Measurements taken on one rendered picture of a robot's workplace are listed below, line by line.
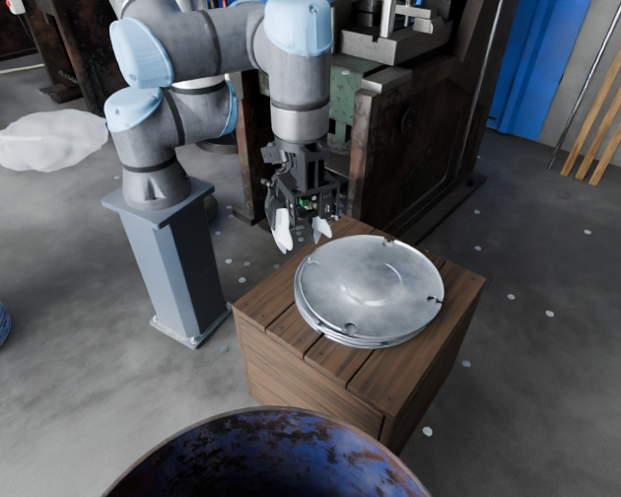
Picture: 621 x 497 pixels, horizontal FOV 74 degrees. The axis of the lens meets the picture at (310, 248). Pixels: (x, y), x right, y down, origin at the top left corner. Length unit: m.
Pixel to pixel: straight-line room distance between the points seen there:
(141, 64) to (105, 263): 1.14
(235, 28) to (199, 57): 0.06
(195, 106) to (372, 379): 0.64
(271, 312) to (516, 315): 0.84
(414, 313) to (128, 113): 0.66
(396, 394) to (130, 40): 0.63
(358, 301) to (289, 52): 0.49
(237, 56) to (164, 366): 0.89
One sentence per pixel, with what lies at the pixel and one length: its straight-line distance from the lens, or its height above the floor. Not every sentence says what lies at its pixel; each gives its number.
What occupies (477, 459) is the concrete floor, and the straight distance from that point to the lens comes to 1.13.
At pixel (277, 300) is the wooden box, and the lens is 0.85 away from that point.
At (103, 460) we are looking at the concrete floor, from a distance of 1.16.
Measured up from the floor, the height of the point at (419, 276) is 0.38.
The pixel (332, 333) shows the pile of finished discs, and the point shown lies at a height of 0.37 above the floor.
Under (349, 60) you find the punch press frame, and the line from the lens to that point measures 1.20.
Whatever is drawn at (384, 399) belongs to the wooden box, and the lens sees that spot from 0.73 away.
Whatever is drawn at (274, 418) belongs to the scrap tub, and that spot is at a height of 0.46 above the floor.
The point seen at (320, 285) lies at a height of 0.38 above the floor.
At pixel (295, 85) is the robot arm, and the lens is 0.51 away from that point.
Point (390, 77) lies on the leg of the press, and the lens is 1.10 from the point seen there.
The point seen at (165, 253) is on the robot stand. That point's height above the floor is 0.34.
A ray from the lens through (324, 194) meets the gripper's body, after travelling 0.57.
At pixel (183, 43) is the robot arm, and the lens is 0.55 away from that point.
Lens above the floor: 0.98
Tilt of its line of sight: 41 degrees down
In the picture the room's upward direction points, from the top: straight up
